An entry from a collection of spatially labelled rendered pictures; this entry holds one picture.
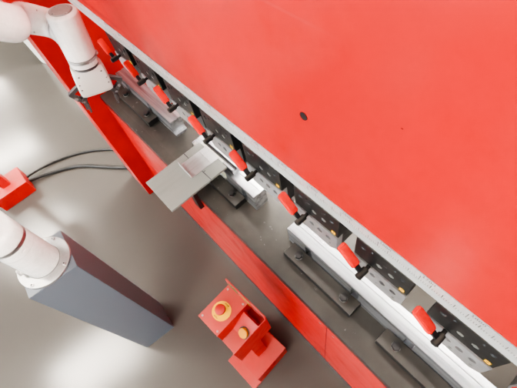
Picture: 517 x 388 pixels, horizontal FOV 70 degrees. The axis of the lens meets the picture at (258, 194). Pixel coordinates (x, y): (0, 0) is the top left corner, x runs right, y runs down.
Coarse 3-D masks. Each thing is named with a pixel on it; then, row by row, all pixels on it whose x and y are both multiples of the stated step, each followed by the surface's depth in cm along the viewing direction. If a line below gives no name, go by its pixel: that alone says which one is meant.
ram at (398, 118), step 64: (128, 0) 96; (192, 0) 69; (256, 0) 54; (320, 0) 44; (384, 0) 38; (448, 0) 33; (512, 0) 29; (192, 64) 91; (256, 64) 66; (320, 64) 52; (384, 64) 43; (448, 64) 37; (512, 64) 32; (256, 128) 86; (320, 128) 64; (384, 128) 51; (448, 128) 42; (512, 128) 36; (320, 192) 82; (384, 192) 62; (448, 192) 49; (512, 192) 41; (384, 256) 78; (448, 256) 59; (512, 256) 48; (512, 320) 57
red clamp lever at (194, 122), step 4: (192, 116) 112; (188, 120) 112; (192, 120) 112; (196, 120) 113; (192, 124) 112; (196, 124) 113; (200, 124) 113; (196, 128) 113; (200, 128) 113; (200, 132) 113; (204, 132) 114; (204, 136) 114; (208, 136) 114; (212, 136) 114; (204, 140) 113; (208, 140) 114
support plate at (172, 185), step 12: (180, 156) 146; (168, 168) 144; (180, 168) 143; (216, 168) 140; (156, 180) 142; (168, 180) 141; (180, 180) 140; (192, 180) 139; (204, 180) 138; (156, 192) 139; (168, 192) 138; (180, 192) 137; (192, 192) 136; (168, 204) 135; (180, 204) 135
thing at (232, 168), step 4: (208, 144) 148; (212, 144) 147; (212, 148) 147; (216, 148) 146; (216, 152) 146; (220, 152) 144; (220, 156) 144; (224, 156) 143; (224, 160) 143; (228, 160) 142; (224, 164) 142; (228, 164) 142; (232, 164) 141; (228, 168) 140; (232, 168) 141; (236, 168) 140; (232, 172) 140; (236, 172) 142
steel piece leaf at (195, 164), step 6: (192, 156) 145; (198, 156) 144; (204, 156) 144; (186, 162) 144; (192, 162) 143; (198, 162) 143; (204, 162) 142; (210, 162) 142; (186, 168) 142; (192, 168) 142; (198, 168) 141; (204, 168) 141; (192, 174) 140
